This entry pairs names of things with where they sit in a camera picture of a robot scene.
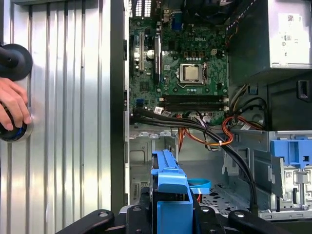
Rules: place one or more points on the person's bare hand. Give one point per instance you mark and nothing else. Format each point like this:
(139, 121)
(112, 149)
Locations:
(14, 100)

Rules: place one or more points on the CPU socket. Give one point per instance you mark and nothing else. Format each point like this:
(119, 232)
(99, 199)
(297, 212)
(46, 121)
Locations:
(180, 73)

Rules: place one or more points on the black open PC case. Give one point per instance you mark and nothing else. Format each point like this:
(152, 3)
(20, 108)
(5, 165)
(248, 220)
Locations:
(118, 97)

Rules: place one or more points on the black RAM slot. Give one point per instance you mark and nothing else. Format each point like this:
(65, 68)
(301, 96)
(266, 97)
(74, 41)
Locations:
(195, 98)
(195, 106)

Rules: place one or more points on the grey power supply unit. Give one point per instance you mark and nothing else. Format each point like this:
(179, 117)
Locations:
(253, 36)

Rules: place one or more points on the hard disk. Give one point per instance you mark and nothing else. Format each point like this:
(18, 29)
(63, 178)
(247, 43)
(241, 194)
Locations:
(173, 217)

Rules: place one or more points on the black case fan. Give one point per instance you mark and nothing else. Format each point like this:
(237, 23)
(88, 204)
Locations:
(207, 11)

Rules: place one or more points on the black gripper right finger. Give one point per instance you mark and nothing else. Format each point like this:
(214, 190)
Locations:
(207, 221)

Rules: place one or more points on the green motherboard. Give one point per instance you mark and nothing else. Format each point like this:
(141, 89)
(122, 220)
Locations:
(214, 70)

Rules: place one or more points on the silver CPU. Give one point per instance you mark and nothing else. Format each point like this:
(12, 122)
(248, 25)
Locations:
(192, 73)

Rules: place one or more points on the blue plastic drive bracket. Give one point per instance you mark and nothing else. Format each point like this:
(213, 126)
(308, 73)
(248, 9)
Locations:
(280, 151)

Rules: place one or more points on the black graphics card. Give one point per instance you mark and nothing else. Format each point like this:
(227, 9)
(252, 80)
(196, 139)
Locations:
(157, 61)

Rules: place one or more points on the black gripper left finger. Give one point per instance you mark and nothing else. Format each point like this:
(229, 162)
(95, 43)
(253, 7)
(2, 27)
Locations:
(136, 221)

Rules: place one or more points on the metal optical drive cage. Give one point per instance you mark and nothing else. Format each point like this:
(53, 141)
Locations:
(260, 156)

